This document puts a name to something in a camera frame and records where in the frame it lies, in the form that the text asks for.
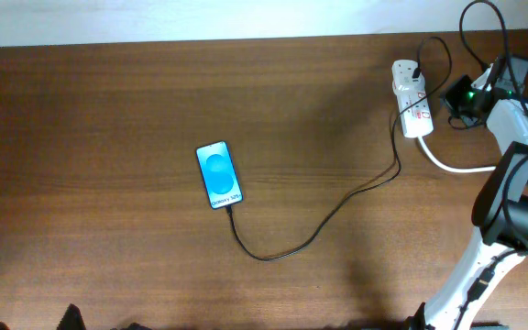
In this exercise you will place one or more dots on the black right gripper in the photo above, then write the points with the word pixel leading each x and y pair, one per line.
pixel 451 93

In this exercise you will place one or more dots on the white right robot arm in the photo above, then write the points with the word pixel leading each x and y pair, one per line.
pixel 499 241

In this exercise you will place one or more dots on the white charger plug adapter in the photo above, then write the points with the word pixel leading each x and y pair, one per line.
pixel 408 81

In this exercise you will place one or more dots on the white power strip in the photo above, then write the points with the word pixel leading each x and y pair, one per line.
pixel 416 117

